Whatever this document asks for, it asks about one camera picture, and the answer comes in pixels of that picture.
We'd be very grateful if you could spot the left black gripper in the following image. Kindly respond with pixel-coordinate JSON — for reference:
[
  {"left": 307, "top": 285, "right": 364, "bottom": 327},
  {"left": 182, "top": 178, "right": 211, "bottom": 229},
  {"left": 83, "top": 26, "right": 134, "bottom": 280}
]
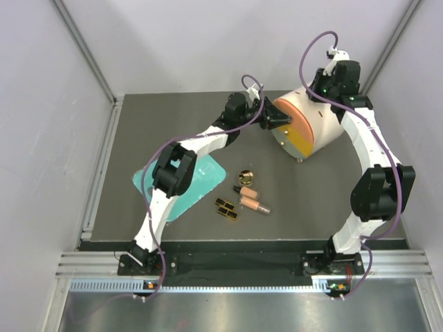
[{"left": 237, "top": 95, "right": 292, "bottom": 130}]

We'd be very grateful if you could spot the orange drawer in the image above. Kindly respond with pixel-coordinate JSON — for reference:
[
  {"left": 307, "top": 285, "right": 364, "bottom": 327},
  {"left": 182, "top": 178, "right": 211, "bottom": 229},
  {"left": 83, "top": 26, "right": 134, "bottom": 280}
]
[{"left": 273, "top": 98, "right": 314, "bottom": 145}]

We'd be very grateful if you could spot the yellow drawer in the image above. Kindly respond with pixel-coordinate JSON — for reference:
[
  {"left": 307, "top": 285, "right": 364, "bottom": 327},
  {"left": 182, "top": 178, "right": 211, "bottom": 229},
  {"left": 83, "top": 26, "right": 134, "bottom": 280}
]
[{"left": 275, "top": 124, "right": 314, "bottom": 159}]

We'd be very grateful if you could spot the white cylindrical drawer organizer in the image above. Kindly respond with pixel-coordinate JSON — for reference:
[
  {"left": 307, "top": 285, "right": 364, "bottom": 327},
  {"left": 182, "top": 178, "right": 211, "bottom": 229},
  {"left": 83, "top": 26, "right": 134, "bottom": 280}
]
[{"left": 271, "top": 87, "right": 344, "bottom": 160}]

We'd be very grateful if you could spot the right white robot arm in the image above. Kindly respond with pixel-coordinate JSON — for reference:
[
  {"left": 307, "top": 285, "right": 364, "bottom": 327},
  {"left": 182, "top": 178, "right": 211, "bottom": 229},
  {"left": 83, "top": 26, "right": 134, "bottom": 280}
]
[{"left": 307, "top": 60, "right": 415, "bottom": 274}]

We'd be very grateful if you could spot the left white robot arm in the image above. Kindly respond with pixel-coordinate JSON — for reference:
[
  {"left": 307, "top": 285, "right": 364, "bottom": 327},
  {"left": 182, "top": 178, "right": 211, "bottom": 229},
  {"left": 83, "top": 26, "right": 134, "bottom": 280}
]
[{"left": 129, "top": 93, "right": 292, "bottom": 275}]

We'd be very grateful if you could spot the gold round compact jar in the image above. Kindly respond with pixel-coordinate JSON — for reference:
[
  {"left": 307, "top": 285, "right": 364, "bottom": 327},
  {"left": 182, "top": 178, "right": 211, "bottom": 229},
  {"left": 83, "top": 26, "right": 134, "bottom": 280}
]
[{"left": 237, "top": 169, "right": 255, "bottom": 187}]

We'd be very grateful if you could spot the teal packaged sheet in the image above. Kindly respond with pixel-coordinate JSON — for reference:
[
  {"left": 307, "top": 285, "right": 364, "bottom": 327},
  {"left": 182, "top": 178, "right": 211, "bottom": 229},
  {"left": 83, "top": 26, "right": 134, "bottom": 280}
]
[{"left": 132, "top": 155, "right": 226, "bottom": 222}]

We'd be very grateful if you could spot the black gold lipstick lower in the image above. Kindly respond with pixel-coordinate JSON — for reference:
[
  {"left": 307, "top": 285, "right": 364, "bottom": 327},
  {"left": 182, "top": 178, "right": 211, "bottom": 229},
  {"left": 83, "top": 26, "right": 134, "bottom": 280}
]
[{"left": 221, "top": 210, "right": 238, "bottom": 221}]

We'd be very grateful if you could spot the black gold lipstick middle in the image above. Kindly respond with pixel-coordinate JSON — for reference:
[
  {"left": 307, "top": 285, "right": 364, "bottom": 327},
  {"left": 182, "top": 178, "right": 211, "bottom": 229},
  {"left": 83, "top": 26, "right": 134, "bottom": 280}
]
[{"left": 217, "top": 206, "right": 231, "bottom": 215}]

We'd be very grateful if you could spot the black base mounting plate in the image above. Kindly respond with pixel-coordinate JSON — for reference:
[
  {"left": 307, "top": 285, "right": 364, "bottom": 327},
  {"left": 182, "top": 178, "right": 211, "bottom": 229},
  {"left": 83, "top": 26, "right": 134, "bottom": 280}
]
[{"left": 118, "top": 250, "right": 363, "bottom": 283}]

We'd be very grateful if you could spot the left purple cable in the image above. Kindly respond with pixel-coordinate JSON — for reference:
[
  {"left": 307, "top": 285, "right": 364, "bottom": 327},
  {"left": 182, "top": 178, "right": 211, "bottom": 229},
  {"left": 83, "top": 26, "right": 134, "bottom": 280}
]
[{"left": 140, "top": 74, "right": 269, "bottom": 300}]

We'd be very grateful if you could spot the purple cable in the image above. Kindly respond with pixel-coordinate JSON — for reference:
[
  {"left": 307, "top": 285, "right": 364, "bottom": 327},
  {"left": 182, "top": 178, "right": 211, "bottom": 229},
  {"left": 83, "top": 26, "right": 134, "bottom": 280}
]
[
  {"left": 299, "top": 30, "right": 406, "bottom": 301},
  {"left": 140, "top": 74, "right": 269, "bottom": 300}
]

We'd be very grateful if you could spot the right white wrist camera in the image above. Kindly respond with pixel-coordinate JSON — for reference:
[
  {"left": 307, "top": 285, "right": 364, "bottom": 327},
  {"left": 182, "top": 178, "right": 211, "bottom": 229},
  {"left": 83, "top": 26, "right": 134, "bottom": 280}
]
[{"left": 323, "top": 48, "right": 350, "bottom": 76}]

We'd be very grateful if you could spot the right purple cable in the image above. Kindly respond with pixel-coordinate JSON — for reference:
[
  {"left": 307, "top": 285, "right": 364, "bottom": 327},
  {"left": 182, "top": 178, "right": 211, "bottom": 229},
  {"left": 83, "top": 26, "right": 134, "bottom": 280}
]
[{"left": 299, "top": 30, "right": 406, "bottom": 301}]

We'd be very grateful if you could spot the grey slotted cable duct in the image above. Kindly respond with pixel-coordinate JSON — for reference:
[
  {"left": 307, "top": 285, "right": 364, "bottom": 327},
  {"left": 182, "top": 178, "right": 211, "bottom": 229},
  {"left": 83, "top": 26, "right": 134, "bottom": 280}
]
[{"left": 69, "top": 277, "right": 332, "bottom": 294}]

